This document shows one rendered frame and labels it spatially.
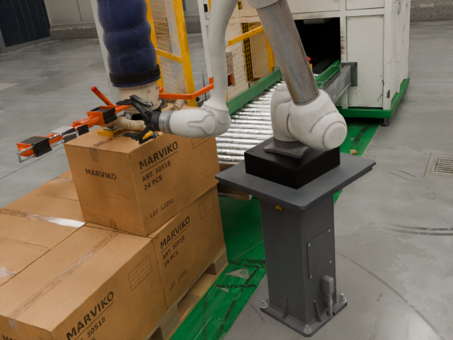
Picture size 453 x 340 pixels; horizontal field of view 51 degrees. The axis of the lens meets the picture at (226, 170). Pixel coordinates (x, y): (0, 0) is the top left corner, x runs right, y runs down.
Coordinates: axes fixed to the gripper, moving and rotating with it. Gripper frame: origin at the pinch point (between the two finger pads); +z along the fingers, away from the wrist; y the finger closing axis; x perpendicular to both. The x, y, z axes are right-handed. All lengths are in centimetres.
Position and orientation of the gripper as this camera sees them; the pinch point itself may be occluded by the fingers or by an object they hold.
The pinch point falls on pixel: (124, 119)
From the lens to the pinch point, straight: 196.4
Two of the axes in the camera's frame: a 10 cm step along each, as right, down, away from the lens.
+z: -8.6, -1.1, 5.0
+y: 1.2, 9.1, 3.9
